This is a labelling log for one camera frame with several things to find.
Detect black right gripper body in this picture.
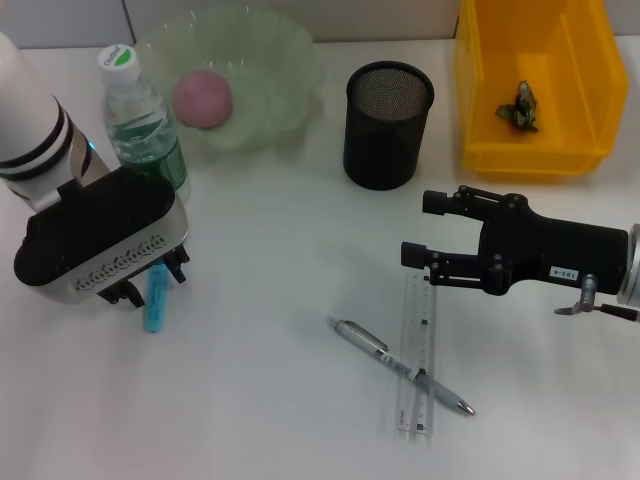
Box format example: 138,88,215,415
477,192,630,298

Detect blue and teal scissors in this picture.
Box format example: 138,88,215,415
143,259,172,335

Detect green plastic wrapper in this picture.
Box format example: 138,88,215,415
494,79,541,134

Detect clear bottle with green label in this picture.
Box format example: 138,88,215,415
98,43,192,202

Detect pink toy peach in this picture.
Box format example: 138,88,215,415
173,69,235,131

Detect clear plastic ruler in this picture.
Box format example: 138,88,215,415
397,272,438,434

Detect silver ballpoint pen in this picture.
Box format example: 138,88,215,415
327,316,477,417

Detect green translucent fruit bowl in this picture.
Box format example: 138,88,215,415
132,4,326,164

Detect black mesh cup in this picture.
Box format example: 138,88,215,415
342,60,436,191

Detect yellow plastic bin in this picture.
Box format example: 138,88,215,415
453,0,630,182

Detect right gripper cable with plugs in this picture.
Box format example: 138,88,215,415
553,273,640,324

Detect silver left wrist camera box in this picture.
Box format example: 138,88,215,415
13,167,191,306

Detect grey vertical wall trim strip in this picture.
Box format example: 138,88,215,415
121,0,138,47

